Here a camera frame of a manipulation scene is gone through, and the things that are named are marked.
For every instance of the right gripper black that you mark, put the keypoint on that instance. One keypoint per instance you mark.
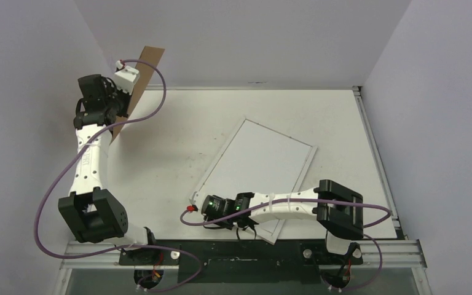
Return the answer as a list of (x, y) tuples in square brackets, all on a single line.
[(205, 204)]

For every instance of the white brown backing board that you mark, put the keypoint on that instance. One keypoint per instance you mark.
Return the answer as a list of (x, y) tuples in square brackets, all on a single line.
[(153, 56)]

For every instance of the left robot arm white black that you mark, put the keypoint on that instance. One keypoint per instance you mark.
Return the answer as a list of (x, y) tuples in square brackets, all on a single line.
[(90, 210)]

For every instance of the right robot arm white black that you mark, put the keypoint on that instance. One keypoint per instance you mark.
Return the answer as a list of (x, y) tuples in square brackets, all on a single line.
[(334, 206)]

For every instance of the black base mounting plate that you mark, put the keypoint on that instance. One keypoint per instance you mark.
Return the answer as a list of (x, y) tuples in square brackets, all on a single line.
[(246, 261)]

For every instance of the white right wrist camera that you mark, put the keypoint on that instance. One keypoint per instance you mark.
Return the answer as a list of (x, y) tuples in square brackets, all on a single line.
[(197, 198)]

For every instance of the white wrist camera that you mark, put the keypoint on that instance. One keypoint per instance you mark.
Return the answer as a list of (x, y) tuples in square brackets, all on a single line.
[(125, 77), (197, 198)]

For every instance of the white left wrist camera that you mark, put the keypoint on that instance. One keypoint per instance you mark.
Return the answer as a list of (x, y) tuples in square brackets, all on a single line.
[(125, 77)]

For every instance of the aluminium front rail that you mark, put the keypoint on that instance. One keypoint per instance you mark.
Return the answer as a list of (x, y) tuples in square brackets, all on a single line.
[(395, 254)]

